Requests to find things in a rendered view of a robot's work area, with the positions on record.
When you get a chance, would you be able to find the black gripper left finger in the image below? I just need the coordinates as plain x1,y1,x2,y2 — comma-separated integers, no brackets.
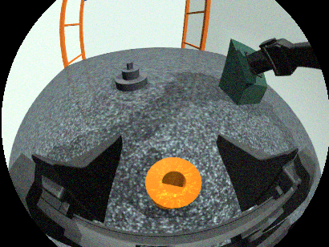
32,136,123,223

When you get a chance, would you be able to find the grey round pedestal with short shaft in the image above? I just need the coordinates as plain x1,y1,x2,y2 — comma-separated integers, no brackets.
116,62,148,91

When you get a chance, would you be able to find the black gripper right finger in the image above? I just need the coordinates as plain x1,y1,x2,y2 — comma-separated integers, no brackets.
217,134,299,212

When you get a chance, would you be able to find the orange knob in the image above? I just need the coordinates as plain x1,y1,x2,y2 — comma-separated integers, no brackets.
145,158,202,209

